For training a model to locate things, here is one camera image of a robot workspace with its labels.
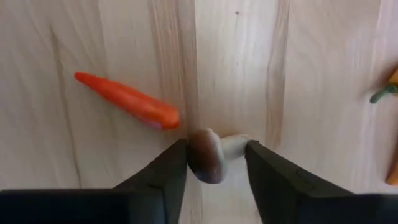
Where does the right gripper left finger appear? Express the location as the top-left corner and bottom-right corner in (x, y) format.
(112, 139), (188, 224)

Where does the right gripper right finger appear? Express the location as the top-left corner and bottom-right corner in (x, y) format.
(245, 140), (398, 224)

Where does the brown-capped toy mushroom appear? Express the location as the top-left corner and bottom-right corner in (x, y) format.
(186, 128), (251, 185)

